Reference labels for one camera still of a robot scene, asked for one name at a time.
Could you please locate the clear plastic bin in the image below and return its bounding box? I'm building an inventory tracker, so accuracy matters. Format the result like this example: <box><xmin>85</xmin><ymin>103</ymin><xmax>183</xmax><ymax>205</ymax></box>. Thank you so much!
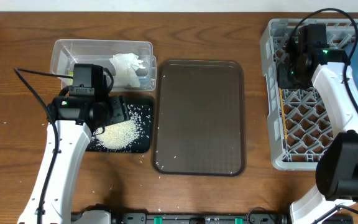
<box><xmin>50</xmin><ymin>39</ymin><xmax>157</xmax><ymax>91</ymax></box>

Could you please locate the white rice pile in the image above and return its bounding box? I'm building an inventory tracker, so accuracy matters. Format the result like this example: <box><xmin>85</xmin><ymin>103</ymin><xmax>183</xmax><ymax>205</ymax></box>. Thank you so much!
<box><xmin>91</xmin><ymin>105</ymin><xmax>152</xmax><ymax>151</ymax></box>

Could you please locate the black tray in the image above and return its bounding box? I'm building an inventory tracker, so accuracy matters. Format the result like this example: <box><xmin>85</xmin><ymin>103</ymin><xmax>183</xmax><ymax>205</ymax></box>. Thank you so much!
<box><xmin>85</xmin><ymin>98</ymin><xmax>154</xmax><ymax>154</ymax></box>

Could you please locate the wooden chopstick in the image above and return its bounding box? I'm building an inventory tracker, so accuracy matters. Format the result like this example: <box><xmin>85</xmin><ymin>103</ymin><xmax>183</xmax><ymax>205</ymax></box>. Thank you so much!
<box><xmin>278</xmin><ymin>88</ymin><xmax>288</xmax><ymax>140</ymax></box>

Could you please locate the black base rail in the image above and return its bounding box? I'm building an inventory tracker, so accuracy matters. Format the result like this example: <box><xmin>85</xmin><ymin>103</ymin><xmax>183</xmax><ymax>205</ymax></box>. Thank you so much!
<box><xmin>112</xmin><ymin>213</ymin><xmax>290</xmax><ymax>224</ymax></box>

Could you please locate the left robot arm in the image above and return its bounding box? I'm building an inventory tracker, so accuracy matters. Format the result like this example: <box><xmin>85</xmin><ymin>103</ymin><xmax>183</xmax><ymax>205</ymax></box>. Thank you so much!
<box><xmin>18</xmin><ymin>95</ymin><xmax>129</xmax><ymax>223</ymax></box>

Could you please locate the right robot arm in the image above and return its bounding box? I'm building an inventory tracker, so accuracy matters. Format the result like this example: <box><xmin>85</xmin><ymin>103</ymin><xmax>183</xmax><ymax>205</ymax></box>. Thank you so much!
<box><xmin>287</xmin><ymin>38</ymin><xmax>358</xmax><ymax>223</ymax></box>

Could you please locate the grey dishwasher rack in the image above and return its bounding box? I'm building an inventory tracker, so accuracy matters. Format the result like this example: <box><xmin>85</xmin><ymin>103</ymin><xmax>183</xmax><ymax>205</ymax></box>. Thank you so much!
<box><xmin>260</xmin><ymin>19</ymin><xmax>358</xmax><ymax>170</ymax></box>

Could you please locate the right black cable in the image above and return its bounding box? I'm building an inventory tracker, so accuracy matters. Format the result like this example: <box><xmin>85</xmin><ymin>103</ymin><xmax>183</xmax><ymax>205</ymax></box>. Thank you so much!
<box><xmin>286</xmin><ymin>7</ymin><xmax>358</xmax><ymax>218</ymax></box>

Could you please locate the brown serving tray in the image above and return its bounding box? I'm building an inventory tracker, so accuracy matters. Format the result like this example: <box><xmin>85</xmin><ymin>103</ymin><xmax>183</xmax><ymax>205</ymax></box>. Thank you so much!
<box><xmin>152</xmin><ymin>59</ymin><xmax>247</xmax><ymax>177</ymax></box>

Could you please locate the white napkin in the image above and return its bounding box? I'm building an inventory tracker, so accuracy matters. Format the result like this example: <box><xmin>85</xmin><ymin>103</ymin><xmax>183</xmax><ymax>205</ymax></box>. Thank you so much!
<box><xmin>109</xmin><ymin>53</ymin><xmax>145</xmax><ymax>88</ymax></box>

